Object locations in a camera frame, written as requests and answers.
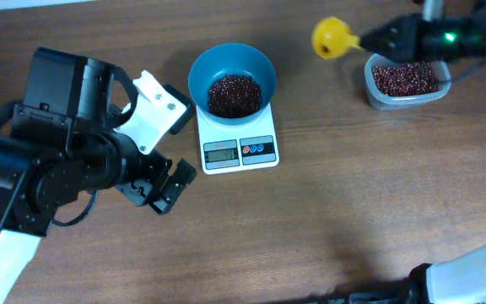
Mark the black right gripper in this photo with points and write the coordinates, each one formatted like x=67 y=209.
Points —
x=413 y=36

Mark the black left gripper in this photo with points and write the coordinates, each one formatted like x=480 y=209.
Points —
x=153 y=181

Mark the yellow plastic measuring scoop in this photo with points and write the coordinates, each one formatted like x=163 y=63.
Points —
x=332 y=38

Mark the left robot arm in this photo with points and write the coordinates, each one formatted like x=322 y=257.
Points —
x=83 y=125

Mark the white digital kitchen scale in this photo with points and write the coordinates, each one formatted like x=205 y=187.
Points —
x=231 y=148

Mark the red beans in bowl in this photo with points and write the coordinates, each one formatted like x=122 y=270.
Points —
x=234 y=96

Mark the blue plastic bowl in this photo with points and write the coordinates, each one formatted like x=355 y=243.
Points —
x=231 y=58

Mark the red adzuki beans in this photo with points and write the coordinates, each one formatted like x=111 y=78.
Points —
x=406 y=80

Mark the clear plastic container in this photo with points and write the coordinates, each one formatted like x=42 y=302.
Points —
x=382 y=102

